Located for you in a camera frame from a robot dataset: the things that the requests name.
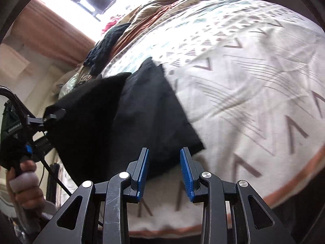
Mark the person's left hand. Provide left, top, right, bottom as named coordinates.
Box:
left=5, top=159, right=47, bottom=220

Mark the cream padded headboard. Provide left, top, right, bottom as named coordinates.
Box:
left=0, top=41, right=84, bottom=133

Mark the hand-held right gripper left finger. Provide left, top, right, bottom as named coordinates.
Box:
left=33, top=147, right=150, bottom=244

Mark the light green pillow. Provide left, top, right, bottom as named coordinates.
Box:
left=59, top=75, right=85, bottom=98

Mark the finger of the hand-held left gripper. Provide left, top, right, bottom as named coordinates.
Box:
left=32, top=137, right=54, bottom=158
left=27, top=108, right=66, bottom=125

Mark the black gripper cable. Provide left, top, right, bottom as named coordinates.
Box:
left=38, top=155, right=77, bottom=199

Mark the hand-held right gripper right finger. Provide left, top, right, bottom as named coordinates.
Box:
left=180, top=147, right=296, bottom=244

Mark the pink curtain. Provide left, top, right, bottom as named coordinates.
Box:
left=13, top=0, right=95, bottom=66

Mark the window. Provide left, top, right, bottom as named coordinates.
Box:
left=33, top=0, right=178, bottom=38

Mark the red cloth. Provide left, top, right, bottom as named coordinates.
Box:
left=102, top=15, right=122, bottom=32

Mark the patterned white blanket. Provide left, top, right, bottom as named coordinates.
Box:
left=58, top=0, right=325, bottom=237

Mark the black garment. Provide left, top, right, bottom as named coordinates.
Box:
left=44, top=57, right=206, bottom=191

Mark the rust orange duvet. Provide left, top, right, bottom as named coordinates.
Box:
left=112, top=0, right=193, bottom=56

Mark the black knitted sweater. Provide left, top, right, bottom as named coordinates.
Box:
left=84, top=22, right=132, bottom=75

